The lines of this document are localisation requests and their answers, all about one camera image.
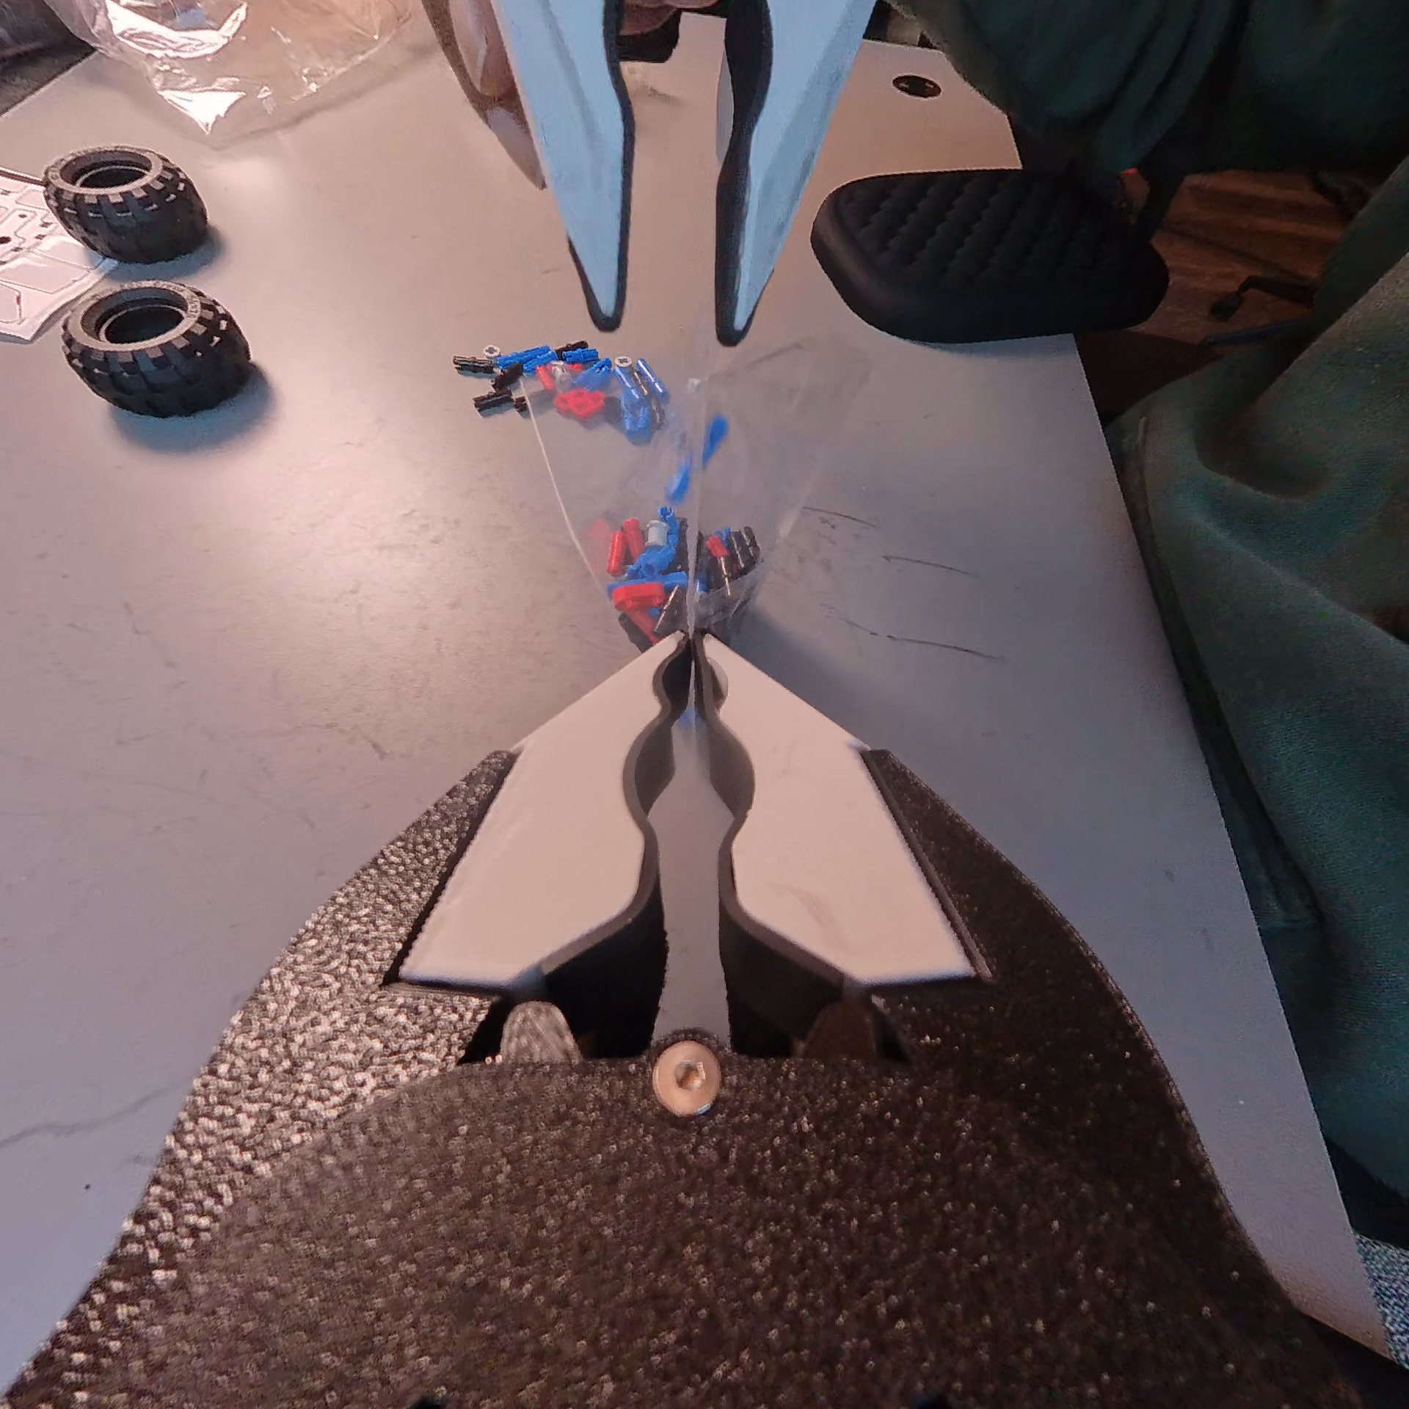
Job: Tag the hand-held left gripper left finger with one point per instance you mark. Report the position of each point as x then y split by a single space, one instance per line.
541 860

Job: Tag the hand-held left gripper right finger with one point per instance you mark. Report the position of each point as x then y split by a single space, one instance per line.
847 860

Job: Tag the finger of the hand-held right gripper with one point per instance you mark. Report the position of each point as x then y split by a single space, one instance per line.
789 112
572 133

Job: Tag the large pile of toy pins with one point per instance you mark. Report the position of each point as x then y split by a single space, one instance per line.
562 380

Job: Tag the clear plastic bag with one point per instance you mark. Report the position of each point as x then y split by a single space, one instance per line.
244 44
772 420

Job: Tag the small cluster of toy pins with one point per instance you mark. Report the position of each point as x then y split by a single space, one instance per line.
671 573

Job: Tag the black toy tyre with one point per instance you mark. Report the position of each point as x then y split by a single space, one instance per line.
111 375
89 210

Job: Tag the person's right forearm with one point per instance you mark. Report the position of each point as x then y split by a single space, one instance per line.
1146 68

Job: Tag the grey desk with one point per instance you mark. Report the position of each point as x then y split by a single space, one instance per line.
265 662

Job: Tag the person's right hand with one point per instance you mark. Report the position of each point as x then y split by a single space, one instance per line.
490 78

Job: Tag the black padded armrest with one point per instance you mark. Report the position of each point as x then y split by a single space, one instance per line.
992 254

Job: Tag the crumpled clear plastic bag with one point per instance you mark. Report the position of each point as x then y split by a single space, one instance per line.
244 44

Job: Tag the white sticker sheet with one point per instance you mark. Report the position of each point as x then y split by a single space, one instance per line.
27 266

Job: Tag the person's blue jeans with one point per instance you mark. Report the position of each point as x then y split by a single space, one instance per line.
1388 1301

